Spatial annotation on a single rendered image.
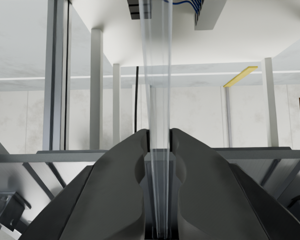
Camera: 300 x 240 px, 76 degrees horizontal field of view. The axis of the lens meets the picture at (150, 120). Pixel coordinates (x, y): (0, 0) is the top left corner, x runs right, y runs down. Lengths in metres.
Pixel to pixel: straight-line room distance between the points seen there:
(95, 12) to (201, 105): 3.20
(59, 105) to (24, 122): 3.81
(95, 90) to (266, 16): 0.52
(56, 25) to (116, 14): 0.16
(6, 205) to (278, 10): 0.70
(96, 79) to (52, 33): 0.16
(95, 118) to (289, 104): 3.98
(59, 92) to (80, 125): 3.30
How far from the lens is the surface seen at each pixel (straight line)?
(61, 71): 0.48
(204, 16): 0.54
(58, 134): 0.45
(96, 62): 0.61
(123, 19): 0.61
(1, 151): 0.29
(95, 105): 0.58
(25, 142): 4.22
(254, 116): 3.96
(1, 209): 0.29
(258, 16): 0.68
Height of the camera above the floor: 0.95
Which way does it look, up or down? 6 degrees down
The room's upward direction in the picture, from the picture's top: 179 degrees clockwise
